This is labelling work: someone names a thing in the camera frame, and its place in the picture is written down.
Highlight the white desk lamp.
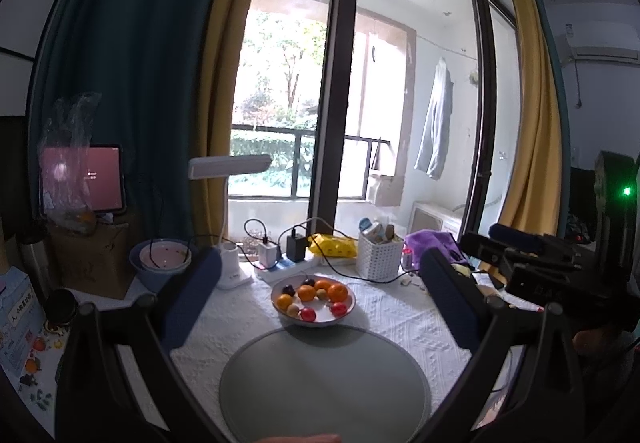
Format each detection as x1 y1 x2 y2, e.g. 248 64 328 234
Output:
188 154 273 292

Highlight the purple cloth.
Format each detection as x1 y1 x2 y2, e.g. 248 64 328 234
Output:
404 230 464 267

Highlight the cardboard box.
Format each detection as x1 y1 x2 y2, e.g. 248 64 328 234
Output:
47 210 141 302

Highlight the round grey glass tray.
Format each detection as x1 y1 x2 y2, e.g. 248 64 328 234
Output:
218 325 432 443

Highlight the long black cable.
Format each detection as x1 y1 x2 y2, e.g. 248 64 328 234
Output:
280 218 427 285

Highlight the tablet screen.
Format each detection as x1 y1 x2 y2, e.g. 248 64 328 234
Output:
40 144 126 216

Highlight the yellow snack bag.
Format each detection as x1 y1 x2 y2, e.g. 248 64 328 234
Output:
307 233 359 258

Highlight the short black cable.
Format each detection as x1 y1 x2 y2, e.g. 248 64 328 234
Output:
243 219 269 245

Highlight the white plate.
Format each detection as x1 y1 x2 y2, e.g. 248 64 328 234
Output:
271 274 357 328

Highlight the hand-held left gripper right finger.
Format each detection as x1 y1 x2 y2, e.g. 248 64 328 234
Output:
415 247 589 443

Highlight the person's right hand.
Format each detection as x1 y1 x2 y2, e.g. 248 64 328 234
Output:
572 326 629 360

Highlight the white air conditioner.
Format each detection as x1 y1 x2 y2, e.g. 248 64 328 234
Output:
565 33 640 67

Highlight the white power strip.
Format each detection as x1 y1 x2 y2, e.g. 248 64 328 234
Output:
257 253 319 282

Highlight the blue basin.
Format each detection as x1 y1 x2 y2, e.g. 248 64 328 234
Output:
129 238 193 295

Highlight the black round object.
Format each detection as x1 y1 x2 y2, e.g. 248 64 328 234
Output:
45 289 79 327

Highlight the white textured tablecloth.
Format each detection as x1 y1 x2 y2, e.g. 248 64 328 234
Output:
115 270 527 440

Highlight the black charger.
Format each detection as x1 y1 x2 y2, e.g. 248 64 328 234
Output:
286 233 307 263

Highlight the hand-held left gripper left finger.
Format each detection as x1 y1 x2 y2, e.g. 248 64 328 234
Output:
54 249 233 443

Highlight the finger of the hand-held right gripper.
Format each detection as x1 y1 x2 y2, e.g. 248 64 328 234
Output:
459 231 526 275
489 223 576 258

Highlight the blue printed box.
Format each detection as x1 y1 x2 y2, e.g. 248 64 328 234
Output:
0 268 69 420

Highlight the person's left hand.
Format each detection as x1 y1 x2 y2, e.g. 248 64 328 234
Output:
259 433 344 443

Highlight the hanging grey garment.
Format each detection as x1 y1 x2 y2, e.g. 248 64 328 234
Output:
414 57 455 182

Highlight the clear plastic bag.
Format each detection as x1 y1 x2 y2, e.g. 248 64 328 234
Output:
40 92 104 237

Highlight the white charger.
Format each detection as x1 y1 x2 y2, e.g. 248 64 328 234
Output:
258 240 280 268

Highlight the yellow curtain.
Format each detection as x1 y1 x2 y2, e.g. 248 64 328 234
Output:
192 0 274 245
500 0 567 237

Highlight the white woven basket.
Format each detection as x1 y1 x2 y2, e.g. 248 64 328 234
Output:
356 231 405 282

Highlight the dark sliding door frame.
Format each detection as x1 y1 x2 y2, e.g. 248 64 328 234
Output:
306 0 362 245
469 0 517 245

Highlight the black balcony railing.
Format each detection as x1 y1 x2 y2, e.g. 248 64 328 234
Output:
231 125 391 202

